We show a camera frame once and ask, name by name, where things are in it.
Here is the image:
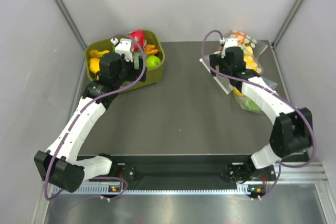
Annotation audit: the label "slotted grey cable duct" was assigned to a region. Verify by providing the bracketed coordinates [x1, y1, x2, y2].
[51, 183, 267, 196]

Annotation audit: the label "left aluminium frame post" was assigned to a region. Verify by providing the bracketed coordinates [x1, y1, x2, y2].
[38, 0, 87, 49]

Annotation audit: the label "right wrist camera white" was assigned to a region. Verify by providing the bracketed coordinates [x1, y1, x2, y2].
[219, 37, 238, 58]

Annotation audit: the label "aluminium frame post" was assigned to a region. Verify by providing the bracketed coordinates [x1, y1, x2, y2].
[38, 0, 87, 49]
[271, 0, 305, 48]

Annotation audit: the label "yellow lemon toy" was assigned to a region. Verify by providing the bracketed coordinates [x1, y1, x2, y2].
[89, 58, 100, 74]

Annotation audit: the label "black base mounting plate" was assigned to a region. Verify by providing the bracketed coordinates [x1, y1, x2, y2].
[76, 154, 310, 190]

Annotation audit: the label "olive green plastic bin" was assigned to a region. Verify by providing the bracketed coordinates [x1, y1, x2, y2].
[85, 29, 165, 91]

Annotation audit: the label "polka dot zip bag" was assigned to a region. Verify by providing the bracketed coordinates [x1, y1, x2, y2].
[225, 29, 268, 74]

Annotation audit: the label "right aluminium frame post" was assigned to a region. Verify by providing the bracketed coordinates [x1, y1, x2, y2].
[271, 0, 305, 48]

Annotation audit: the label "pink dragon fruit toy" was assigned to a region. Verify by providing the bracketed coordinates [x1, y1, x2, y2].
[128, 29, 146, 49]

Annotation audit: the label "orange walnut-like toy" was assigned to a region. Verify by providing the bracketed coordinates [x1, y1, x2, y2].
[144, 44, 159, 56]

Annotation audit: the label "yellow banana bunch in bin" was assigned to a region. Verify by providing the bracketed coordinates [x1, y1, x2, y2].
[89, 49, 110, 58]

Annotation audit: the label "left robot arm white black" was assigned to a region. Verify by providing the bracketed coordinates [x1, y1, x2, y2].
[34, 52, 146, 193]

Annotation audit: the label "blue zip bag colourful balls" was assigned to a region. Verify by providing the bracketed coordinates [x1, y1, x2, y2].
[233, 77, 278, 114]

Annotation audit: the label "green apple toy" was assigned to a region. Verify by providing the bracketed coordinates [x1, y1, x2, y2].
[145, 55, 161, 69]

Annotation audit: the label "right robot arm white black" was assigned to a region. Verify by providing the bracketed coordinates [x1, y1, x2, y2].
[208, 46, 314, 180]

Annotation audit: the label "zip bag with bananas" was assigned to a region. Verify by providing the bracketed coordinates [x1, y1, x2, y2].
[199, 55, 233, 94]

